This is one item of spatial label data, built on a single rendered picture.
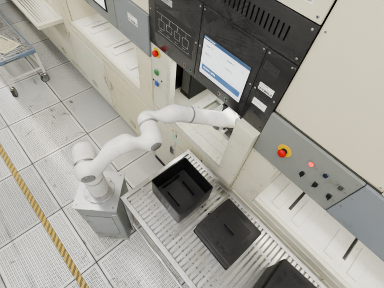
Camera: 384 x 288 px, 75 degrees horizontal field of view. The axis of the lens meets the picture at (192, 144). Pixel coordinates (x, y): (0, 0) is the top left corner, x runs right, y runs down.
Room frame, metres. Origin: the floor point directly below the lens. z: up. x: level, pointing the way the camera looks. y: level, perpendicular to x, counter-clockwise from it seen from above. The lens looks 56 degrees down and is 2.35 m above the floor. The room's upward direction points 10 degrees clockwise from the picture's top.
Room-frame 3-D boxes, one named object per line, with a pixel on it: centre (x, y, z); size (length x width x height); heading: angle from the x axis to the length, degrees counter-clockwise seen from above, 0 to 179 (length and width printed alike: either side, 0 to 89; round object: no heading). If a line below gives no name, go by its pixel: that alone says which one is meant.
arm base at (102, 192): (0.58, 0.54, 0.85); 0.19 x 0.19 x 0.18
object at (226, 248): (0.45, -0.31, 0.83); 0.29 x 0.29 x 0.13; 49
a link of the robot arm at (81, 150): (0.61, 0.56, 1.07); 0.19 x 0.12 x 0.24; 30
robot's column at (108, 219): (0.58, 0.54, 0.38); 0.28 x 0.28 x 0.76; 6
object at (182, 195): (0.65, 0.01, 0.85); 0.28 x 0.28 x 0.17; 49
